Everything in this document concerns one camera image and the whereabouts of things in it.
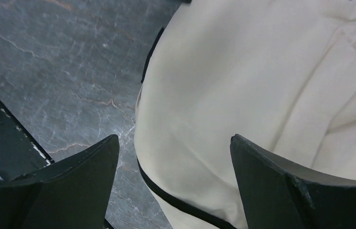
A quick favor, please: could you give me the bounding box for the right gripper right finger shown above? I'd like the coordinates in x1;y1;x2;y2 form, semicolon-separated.
230;135;356;229

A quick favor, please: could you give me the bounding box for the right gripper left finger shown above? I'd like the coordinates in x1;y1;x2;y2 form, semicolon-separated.
0;135;120;229

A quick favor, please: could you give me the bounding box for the cream canvas backpack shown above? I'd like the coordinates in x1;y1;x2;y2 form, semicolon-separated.
134;0;356;229

